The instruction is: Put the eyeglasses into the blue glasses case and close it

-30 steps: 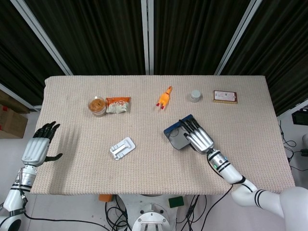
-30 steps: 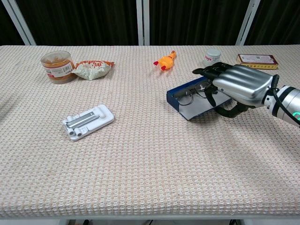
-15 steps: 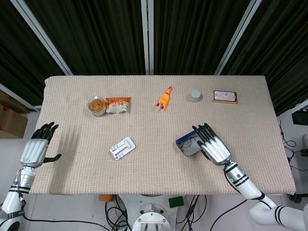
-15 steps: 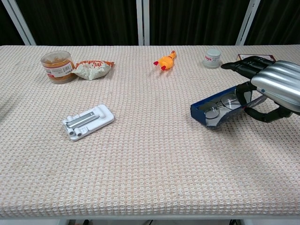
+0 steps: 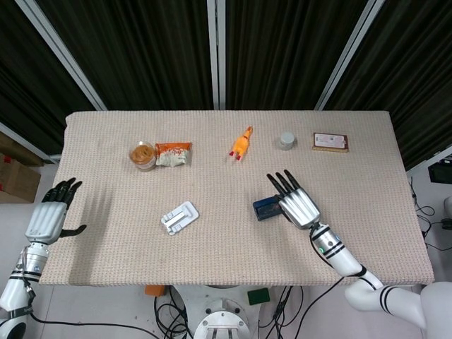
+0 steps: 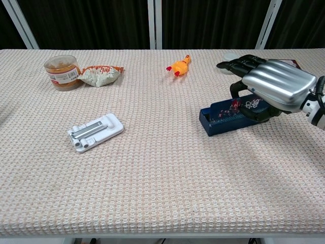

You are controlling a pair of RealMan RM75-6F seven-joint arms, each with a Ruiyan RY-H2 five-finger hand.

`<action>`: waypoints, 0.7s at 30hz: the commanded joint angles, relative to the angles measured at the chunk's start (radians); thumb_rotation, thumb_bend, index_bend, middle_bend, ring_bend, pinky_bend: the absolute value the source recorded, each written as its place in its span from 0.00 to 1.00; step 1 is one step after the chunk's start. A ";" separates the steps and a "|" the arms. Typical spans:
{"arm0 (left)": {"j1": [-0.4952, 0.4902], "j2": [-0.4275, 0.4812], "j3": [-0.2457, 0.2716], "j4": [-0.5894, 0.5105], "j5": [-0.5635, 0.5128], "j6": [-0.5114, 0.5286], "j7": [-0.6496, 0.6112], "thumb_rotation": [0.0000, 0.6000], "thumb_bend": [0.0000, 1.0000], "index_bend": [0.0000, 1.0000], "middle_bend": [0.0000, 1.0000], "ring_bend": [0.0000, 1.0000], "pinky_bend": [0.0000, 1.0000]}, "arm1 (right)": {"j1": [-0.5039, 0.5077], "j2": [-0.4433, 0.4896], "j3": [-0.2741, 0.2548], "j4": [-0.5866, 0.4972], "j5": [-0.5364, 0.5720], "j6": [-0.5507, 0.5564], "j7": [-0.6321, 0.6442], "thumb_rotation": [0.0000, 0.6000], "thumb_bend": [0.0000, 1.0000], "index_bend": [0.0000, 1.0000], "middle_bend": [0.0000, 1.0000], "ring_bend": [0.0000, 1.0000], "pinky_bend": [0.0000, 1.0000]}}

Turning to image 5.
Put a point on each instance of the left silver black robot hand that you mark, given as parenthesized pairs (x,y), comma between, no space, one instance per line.
(46,222)

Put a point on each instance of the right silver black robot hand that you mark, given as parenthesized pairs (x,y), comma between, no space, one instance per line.
(300,208)

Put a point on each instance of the blue folding tray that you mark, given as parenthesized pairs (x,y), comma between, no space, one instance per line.
(266,209)

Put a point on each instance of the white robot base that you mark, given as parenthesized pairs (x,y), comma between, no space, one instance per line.
(222,318)

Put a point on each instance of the brown cardboard box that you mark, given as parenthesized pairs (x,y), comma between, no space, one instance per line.
(17,144)
(17,183)

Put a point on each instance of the small white grey jar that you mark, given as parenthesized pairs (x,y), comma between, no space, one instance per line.
(287,140)

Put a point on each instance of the flat red yellow carton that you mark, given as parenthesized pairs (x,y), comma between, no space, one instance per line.
(330,142)

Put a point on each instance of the yellow rubber chicken toy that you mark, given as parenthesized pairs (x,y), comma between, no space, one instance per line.
(241,144)

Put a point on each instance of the beige waffle tablecloth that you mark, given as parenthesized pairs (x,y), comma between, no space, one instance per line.
(219,254)

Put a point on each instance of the green block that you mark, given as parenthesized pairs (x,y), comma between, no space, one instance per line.
(258,296)

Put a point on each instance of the clear jar with orange snack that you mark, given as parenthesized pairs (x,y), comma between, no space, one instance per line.
(143,155)

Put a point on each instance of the white folding phone stand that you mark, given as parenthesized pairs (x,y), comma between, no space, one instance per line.
(180,219)

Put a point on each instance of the orange block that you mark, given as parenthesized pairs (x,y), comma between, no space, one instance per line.
(154,291)

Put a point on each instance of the dark curtain panel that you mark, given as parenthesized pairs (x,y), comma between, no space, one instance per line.
(141,49)
(28,88)
(289,49)
(416,77)

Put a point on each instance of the orange white snack bag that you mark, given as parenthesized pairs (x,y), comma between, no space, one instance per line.
(173,153)

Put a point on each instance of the black monitor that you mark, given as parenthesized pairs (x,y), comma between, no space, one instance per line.
(439,173)

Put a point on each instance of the white frame post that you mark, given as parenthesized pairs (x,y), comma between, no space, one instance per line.
(216,53)
(63,53)
(349,53)

